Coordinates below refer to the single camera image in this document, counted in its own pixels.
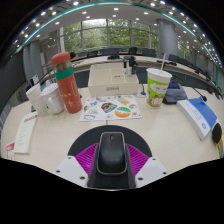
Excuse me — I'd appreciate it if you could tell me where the red thermos bottle green band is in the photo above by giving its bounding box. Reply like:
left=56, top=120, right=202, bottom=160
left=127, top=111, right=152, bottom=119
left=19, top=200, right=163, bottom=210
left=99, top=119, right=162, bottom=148
left=50, top=51, right=83, bottom=115

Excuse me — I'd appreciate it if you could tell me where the black microphone orange band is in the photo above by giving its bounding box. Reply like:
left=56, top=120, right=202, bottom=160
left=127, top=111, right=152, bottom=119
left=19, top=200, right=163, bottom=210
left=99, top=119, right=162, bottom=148
left=211, top=122, right=224, bottom=159

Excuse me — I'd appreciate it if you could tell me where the group of ceiling lights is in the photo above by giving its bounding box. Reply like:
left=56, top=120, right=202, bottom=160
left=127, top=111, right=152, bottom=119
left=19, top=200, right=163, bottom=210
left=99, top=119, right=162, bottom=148
left=13, top=0, right=224, bottom=64

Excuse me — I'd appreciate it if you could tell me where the white paper cup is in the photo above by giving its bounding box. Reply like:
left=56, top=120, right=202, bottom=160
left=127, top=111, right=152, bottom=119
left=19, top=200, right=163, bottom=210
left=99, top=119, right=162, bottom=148
left=25, top=83, right=49, bottom=118

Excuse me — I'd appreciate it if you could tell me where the dark conference microphone console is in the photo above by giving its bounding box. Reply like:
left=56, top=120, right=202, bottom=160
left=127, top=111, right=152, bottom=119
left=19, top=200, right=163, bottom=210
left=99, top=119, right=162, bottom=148
left=162, top=82, right=189, bottom=105

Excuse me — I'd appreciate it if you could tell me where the dark grey computer mouse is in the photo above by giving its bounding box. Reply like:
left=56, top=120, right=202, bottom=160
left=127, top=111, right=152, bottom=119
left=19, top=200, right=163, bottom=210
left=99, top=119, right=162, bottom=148
left=96, top=131, right=128, bottom=176

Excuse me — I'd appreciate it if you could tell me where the group of dark office chairs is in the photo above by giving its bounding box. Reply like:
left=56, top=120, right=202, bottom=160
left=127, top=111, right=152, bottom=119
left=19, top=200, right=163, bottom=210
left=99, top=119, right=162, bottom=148
left=69, top=47, right=214, bottom=79

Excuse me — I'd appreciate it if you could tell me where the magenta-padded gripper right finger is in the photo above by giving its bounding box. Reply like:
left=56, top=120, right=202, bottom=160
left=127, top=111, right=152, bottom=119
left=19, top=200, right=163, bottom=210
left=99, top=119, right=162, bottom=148
left=111, top=143, right=169, bottom=190

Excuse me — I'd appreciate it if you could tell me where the colourful sticker sheet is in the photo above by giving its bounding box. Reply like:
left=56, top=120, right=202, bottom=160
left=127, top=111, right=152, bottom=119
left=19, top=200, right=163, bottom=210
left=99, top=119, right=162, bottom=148
left=79, top=94, right=143, bottom=122

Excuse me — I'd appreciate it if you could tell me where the blue white book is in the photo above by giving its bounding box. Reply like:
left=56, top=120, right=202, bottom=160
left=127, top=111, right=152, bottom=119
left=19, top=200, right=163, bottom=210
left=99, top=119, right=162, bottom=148
left=176, top=96, right=218, bottom=141

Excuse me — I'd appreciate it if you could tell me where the green white drink cup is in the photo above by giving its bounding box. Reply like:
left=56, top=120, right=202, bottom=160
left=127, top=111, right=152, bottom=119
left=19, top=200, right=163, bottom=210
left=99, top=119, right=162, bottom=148
left=145, top=53, right=173, bottom=108

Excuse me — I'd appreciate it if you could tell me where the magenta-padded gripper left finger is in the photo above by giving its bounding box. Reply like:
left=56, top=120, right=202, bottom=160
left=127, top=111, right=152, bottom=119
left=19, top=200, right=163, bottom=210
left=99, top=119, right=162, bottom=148
left=54, top=142, right=111, bottom=190

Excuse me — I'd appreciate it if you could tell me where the cream desk organizer box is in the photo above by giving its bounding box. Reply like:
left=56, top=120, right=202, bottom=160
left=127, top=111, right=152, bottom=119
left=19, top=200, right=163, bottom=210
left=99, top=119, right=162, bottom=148
left=87, top=63, right=140, bottom=98

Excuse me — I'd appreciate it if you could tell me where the long curved conference desk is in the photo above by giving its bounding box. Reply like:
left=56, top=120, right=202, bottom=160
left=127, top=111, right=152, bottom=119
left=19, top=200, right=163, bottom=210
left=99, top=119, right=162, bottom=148
left=71, top=54, right=224, bottom=98

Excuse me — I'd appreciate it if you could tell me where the white printed paper sheet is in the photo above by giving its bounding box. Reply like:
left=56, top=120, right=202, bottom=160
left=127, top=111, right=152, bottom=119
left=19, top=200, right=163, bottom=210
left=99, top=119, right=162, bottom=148
left=13, top=110, right=39, bottom=155

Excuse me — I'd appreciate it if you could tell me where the white lidded mug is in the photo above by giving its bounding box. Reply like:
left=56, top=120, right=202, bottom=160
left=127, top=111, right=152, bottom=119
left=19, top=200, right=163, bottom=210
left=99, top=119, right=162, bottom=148
left=40, top=83, right=65, bottom=115

